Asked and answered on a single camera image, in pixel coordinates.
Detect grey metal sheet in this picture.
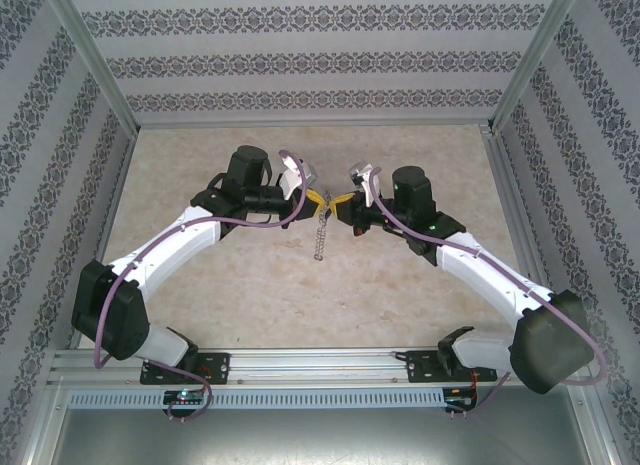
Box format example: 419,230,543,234
49,407,591,465

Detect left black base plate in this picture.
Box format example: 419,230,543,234
138,351,232,386

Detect aluminium back rail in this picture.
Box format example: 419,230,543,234
134,117,496,129

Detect aluminium side rail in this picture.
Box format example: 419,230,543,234
482,124,569,344
69,129,139,349

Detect right aluminium side rail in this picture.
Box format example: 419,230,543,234
482,124,569,344

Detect left aluminium frame post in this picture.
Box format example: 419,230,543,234
42,0,141,131

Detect slotted grey cable duct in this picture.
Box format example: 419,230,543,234
66,387,446,409

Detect aluminium frame post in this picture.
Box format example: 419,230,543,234
42,0,141,131
487,0,586,134

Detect aluminium mounting rail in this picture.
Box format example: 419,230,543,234
47,347,589,386

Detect right small circuit board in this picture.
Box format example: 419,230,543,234
444,387,479,409

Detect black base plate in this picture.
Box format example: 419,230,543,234
138,351,232,386
404,348,499,385

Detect left aluminium side rail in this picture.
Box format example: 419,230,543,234
69,129,139,349

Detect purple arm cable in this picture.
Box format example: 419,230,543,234
369,165,611,421
93,148,307,424

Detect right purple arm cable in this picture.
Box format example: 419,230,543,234
369,165,611,421

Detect left small circuit board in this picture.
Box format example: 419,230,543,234
163,389,206,405

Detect right aluminium frame post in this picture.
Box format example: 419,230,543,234
487,0,586,134

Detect large metal keyring with rings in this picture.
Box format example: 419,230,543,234
313,188,337,262

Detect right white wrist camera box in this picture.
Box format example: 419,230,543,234
348,160,384,209

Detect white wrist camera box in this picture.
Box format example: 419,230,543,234
278,153,319,199
348,160,384,209

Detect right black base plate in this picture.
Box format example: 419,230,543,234
404,348,499,385

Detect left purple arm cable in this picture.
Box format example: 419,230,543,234
93,148,307,424

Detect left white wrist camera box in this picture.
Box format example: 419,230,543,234
278,153,319,199

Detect small circuit board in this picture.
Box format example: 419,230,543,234
444,387,479,409
163,389,206,405

